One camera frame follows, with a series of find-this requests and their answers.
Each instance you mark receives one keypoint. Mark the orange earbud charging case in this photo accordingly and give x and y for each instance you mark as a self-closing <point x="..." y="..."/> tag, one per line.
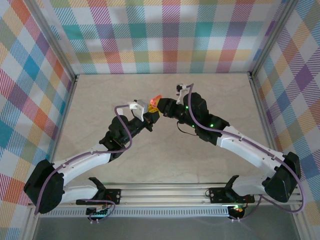
<point x="155" y="100"/>

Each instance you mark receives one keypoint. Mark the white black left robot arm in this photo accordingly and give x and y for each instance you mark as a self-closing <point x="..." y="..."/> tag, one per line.
<point x="82" y="165"/>

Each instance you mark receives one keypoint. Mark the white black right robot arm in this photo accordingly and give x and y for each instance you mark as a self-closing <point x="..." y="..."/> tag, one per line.
<point x="250" y="155"/>

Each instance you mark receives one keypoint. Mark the circuit board with green lights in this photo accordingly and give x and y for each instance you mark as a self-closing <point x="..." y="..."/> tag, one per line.
<point x="96" y="213"/>

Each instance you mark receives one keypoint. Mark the circuit board with yellow part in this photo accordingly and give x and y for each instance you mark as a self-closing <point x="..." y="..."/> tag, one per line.
<point x="237" y="209"/>

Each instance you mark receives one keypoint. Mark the aluminium side rail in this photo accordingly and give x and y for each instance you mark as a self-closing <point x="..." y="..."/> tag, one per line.
<point x="261" y="112"/>

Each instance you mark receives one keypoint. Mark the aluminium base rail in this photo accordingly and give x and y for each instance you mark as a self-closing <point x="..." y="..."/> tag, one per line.
<point x="162" y="193"/>

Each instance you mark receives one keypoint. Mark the aluminium frame post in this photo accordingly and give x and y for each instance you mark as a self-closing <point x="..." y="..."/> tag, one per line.
<point x="272" y="37"/>
<point x="53" y="37"/>

